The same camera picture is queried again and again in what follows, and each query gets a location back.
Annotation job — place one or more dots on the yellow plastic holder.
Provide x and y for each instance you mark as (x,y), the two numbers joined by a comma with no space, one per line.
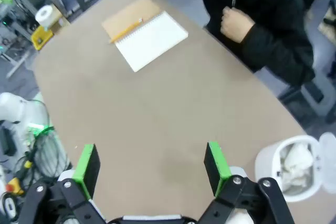
(42,37)

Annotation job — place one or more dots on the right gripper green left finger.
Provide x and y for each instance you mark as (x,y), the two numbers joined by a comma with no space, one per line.
(86,171)

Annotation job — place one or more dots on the white tape roll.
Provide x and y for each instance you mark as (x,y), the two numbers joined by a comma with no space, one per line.
(39,20)

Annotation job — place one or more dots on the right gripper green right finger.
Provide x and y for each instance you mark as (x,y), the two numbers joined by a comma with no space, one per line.
(215,166)

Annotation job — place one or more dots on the white lidded trash bin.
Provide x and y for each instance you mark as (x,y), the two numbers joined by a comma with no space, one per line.
(265,166)

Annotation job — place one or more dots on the yellow emergency stop button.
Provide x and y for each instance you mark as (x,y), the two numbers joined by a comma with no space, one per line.
(14,186)

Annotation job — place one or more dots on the white paper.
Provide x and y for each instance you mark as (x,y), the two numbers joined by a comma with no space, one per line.
(299,158)

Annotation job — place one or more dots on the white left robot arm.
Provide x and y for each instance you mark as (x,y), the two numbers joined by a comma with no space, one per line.
(15,108)

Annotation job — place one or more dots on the person's left hand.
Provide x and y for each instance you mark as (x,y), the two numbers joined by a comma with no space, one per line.
(236,24)

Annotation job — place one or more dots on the person's left forearm black sleeve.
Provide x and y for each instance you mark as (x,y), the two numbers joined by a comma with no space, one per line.
(275,53)

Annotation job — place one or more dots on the yellow pencil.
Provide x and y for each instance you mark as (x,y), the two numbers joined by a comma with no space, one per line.
(126,30)

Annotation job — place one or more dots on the spiral notebook kraft cover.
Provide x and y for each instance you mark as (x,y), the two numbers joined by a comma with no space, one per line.
(152,40)

